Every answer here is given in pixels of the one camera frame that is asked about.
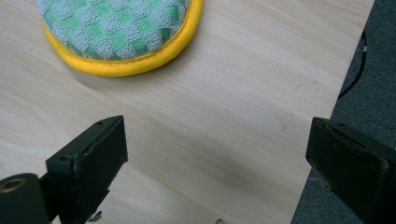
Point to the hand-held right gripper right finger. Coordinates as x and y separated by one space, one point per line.
355 168

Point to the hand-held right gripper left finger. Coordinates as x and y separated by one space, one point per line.
90 161

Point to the green checkered yellow-rimmed scrubbing pad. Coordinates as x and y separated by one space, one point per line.
118 31

